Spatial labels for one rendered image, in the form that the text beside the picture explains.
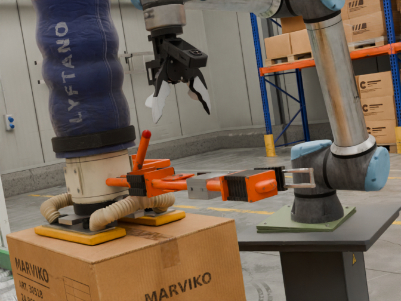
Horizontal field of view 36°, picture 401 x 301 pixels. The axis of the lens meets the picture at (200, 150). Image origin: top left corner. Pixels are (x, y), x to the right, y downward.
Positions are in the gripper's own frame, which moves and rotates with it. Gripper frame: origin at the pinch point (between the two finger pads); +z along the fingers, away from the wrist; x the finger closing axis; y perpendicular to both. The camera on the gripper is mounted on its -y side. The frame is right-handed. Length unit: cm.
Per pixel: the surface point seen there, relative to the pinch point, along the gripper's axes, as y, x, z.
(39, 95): 975, -381, -50
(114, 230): 25.0, 8.2, 25.1
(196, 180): -5.3, 3.3, 12.8
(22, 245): 57, 20, 29
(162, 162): 45, -22, 13
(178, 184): 1.5, 3.4, 13.9
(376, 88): 464, -698, 22
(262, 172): -21.9, -0.4, 11.6
